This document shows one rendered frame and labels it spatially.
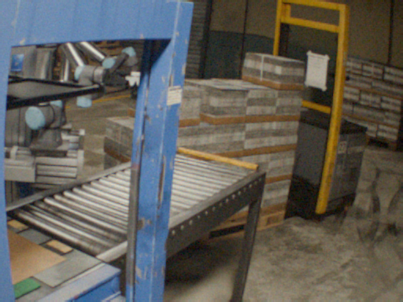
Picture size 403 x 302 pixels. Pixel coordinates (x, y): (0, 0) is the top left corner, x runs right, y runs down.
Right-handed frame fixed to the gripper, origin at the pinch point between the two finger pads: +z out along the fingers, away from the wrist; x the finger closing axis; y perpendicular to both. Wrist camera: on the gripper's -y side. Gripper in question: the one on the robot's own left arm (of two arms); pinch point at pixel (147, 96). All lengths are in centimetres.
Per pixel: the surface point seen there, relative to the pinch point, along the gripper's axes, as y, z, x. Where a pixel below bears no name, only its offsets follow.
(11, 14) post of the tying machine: 122, -128, 192
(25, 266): 137, -55, 144
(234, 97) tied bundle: -49, 25, 18
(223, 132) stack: -32, 42, 18
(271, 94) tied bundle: -81, 41, 18
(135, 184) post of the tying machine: 101, -69, 165
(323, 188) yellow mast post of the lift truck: -99, 134, 36
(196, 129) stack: -13.8, 28.2, 18.3
